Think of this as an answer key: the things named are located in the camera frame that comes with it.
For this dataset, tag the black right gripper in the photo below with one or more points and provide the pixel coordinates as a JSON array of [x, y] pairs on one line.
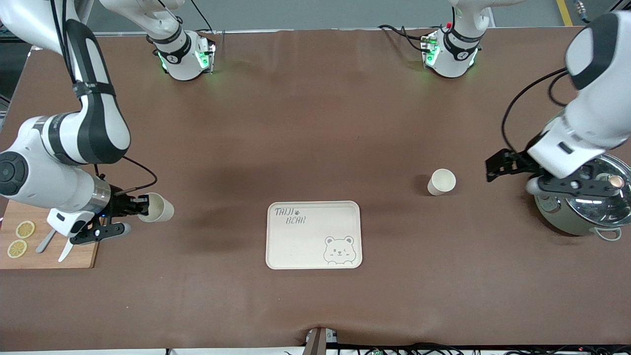
[[118, 204]]

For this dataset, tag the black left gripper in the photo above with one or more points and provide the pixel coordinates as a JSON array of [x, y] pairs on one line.
[[518, 160]]

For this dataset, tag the white plastic cup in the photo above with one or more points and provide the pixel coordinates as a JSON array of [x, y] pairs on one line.
[[160, 209], [441, 181]]

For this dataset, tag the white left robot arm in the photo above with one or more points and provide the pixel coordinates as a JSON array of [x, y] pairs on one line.
[[596, 113]]

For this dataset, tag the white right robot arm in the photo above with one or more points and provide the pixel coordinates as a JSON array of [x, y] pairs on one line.
[[98, 123]]

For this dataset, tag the grey-green cooking pot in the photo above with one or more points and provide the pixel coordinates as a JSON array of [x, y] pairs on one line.
[[562, 222]]

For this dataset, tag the white plastic knife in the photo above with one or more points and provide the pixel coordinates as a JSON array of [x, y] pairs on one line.
[[64, 254]]

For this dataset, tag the grey plastic knife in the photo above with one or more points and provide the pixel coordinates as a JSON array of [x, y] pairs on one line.
[[44, 244]]

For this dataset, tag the bamboo cutting board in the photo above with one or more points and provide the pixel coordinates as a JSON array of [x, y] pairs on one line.
[[49, 259]]

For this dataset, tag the glass pot lid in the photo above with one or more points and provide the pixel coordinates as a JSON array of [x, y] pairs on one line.
[[606, 209]]

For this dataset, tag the dried lemon slice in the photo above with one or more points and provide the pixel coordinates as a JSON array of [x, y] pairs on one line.
[[25, 229], [17, 248]]

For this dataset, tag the white bear print tray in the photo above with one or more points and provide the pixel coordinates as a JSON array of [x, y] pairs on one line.
[[315, 246]]

